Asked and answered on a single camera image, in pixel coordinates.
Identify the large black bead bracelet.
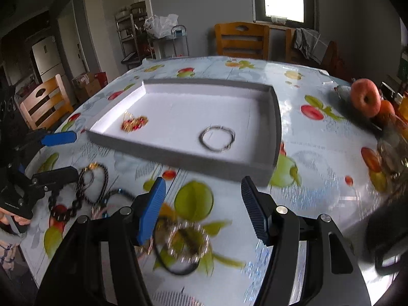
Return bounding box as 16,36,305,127
47,161,96,222

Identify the white pearl bracelet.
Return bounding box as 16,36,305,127
165,221,211,265

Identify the small dark bead bracelet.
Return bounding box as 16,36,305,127
76,161,110,207

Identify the red gold charm bracelet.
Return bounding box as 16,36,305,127
120,111,149,133

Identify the black hair tie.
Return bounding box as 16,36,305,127
153,218,205,277

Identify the grey wire bangle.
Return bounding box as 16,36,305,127
198,125,236,153

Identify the person's left hand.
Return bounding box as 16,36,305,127
0,208,31,226

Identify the wooden chair left side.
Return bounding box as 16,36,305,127
19,74,73,130

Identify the wooden chair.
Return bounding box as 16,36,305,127
19,74,73,130
214,21,270,60

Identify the cardboard box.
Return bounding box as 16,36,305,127
72,72,108,104

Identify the fruit pattern tablecloth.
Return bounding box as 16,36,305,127
25,57,386,305

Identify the grey shallow box tray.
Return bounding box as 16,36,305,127
86,79,282,186

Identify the white refrigerator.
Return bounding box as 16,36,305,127
32,36,65,82

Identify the metal storage shelf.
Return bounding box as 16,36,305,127
115,1,151,70

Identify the glass cup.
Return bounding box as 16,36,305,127
377,128,407,193

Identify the white plastic bag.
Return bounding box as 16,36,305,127
144,14,179,39

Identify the red apple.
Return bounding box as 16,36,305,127
350,79,381,118

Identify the orange fruit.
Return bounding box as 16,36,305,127
377,99,396,124

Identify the wooden chair far side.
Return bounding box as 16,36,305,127
214,21,270,60

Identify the dark fruit plate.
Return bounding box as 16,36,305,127
334,84,383,128

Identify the grey cloth on chair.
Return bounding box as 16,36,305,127
293,28,330,64

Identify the small wire cart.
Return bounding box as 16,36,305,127
158,25,190,59

